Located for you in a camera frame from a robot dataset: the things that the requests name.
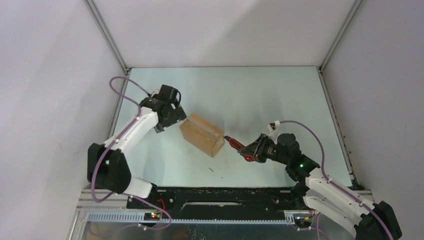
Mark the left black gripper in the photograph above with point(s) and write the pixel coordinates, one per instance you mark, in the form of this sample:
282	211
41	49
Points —
178	115

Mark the left aluminium frame post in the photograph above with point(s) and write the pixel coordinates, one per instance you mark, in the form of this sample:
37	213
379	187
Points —
106	34

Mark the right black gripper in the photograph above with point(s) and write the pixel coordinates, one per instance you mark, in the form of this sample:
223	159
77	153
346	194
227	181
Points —
256	149

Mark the brown cardboard express box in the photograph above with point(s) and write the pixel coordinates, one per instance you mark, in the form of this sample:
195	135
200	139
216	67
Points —
202	134

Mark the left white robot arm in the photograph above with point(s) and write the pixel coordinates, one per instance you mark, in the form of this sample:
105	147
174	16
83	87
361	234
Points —
107	165

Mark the grey slotted cable duct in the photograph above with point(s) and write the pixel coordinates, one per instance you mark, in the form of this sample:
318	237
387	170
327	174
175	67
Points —
141	217

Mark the red black utility knife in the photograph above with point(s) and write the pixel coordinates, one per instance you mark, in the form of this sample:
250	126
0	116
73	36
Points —
237	146

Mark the aluminium frame post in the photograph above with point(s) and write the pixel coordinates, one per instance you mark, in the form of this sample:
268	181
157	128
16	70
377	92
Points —
106	34
354	9

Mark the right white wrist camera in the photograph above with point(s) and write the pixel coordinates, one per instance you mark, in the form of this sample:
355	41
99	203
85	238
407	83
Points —
273	130

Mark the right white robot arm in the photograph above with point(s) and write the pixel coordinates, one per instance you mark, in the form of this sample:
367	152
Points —
361	217

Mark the right aluminium frame post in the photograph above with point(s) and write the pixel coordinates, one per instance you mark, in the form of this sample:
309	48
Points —
354	9

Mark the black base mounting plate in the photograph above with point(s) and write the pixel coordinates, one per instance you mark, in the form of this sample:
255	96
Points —
230	203

